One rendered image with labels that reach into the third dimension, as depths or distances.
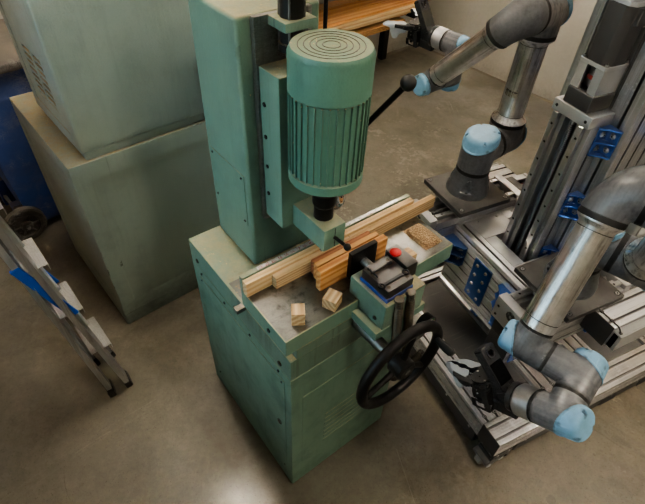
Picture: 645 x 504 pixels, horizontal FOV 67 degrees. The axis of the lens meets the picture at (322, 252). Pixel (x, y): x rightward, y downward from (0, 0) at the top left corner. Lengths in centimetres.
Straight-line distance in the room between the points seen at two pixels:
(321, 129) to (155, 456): 149
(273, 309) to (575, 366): 70
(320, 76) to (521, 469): 169
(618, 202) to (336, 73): 59
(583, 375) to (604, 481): 116
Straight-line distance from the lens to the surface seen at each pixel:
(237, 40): 113
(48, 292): 179
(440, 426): 217
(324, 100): 98
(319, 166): 106
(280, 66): 115
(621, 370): 233
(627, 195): 109
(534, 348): 119
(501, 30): 160
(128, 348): 241
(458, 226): 184
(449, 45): 189
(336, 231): 124
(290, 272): 130
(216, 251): 157
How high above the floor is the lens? 188
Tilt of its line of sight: 44 degrees down
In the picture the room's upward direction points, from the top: 3 degrees clockwise
